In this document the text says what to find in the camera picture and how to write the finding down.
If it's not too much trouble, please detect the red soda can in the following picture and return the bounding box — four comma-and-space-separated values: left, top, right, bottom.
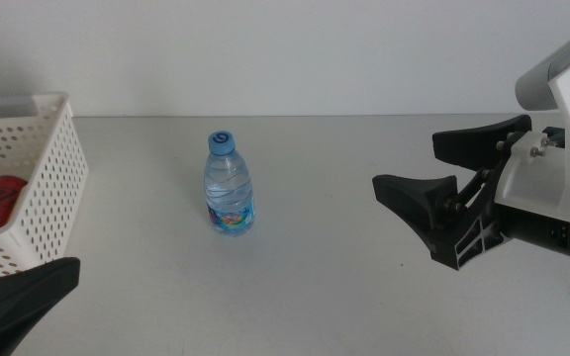
0, 175, 30, 230

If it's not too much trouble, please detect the clear water bottle blue cap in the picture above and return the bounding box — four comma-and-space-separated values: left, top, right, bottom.
203, 130, 256, 237

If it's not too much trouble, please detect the white perforated plastic basket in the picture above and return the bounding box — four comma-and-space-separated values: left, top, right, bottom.
0, 91, 90, 283

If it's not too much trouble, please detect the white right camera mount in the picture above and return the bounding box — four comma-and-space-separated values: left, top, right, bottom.
493, 42, 570, 226

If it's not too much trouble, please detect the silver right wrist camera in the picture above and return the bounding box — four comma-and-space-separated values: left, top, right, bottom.
514, 22, 570, 112

